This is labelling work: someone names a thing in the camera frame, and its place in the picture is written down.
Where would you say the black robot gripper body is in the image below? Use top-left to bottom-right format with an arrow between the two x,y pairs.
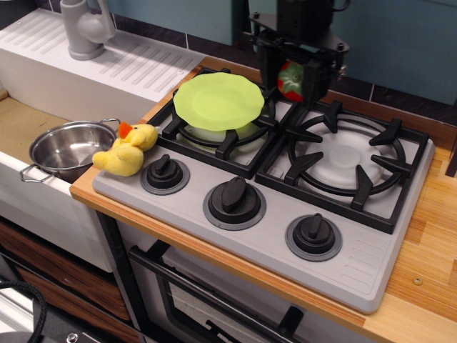
249,1 -> 350,77

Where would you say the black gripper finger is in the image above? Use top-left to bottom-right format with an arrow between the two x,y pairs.
257,39 -> 284,89
302,60 -> 331,106

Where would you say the red toy strawberry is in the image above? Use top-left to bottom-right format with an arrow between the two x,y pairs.
277,61 -> 304,102

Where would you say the yellow stuffed duck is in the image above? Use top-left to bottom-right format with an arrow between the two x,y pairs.
92,122 -> 159,177

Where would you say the light green plate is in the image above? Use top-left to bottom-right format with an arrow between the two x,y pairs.
174,72 -> 265,131

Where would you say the stainless steel pot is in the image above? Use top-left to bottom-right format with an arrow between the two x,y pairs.
19,118 -> 121,183

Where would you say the white toy sink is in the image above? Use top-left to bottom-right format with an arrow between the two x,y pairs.
1,9 -> 204,272

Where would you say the black left burner grate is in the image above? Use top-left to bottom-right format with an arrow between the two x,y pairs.
146,68 -> 292,180

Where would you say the black burner grate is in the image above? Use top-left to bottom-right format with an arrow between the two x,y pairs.
146,68 -> 292,180
256,101 -> 433,234

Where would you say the black right burner grate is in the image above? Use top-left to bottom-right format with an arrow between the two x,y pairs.
256,101 -> 433,234

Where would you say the grey toy stove top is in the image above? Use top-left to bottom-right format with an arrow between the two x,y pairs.
92,73 -> 436,315

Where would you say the black middle stove knob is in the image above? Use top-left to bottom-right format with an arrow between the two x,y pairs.
203,177 -> 266,231

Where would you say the black stove knob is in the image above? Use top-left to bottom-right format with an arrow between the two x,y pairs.
140,154 -> 191,196
285,214 -> 343,262
203,177 -> 266,231

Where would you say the black left stove knob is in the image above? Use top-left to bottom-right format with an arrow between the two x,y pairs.
140,154 -> 191,196

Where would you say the black right stove knob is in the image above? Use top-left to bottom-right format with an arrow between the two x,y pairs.
285,214 -> 343,262

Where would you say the grey toy faucet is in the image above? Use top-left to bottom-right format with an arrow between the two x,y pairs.
60,0 -> 116,61

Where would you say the toy oven door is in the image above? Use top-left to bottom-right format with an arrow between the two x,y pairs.
128,241 -> 364,342

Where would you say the wooden drawer front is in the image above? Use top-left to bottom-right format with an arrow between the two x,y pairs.
1,218 -> 141,342

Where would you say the teal wall cabinet left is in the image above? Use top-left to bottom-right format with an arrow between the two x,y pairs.
109,0 -> 246,45

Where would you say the teal wall cabinet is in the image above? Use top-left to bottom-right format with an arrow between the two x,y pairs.
109,0 -> 246,45
330,1 -> 456,105

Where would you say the teal wall cabinet right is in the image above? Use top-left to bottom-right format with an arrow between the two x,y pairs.
330,1 -> 456,105

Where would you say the black oven door handle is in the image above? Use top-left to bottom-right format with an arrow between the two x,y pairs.
129,246 -> 303,342

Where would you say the black cable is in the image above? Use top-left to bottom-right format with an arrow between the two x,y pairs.
0,280 -> 48,343

